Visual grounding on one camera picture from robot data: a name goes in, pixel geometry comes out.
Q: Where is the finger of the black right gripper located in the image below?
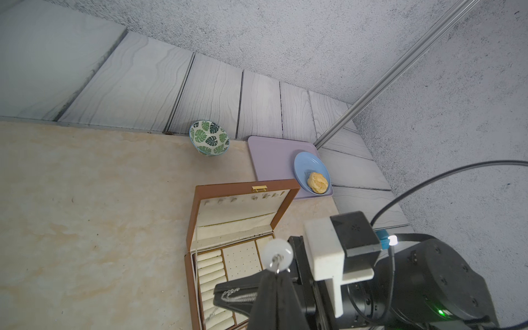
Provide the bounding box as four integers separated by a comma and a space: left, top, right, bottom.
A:
213, 270, 264, 317

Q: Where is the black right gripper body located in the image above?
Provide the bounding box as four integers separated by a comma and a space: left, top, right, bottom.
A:
287, 236, 339, 329

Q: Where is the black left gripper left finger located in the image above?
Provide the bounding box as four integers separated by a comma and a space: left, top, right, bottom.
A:
247, 270, 284, 330

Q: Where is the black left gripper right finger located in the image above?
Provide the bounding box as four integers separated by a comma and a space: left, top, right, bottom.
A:
279, 272, 309, 329

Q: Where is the brown jewelry box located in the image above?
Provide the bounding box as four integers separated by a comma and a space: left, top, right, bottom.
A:
184, 179, 301, 329

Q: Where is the yellow pastry bun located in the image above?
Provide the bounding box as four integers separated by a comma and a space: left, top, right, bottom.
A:
307, 172, 329, 195

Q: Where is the blue plate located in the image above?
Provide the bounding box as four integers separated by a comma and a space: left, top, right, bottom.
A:
294, 151, 331, 196

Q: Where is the green leaf pattern bowl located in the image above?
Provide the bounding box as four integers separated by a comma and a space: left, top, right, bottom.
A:
189, 120, 230, 156

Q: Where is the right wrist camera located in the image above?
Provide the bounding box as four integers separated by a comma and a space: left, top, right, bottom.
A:
303, 211, 392, 318

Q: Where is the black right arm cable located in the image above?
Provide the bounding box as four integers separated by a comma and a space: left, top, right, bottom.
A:
346, 159, 528, 330

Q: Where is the aluminium right frame post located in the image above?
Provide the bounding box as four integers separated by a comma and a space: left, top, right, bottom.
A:
314, 0, 481, 149

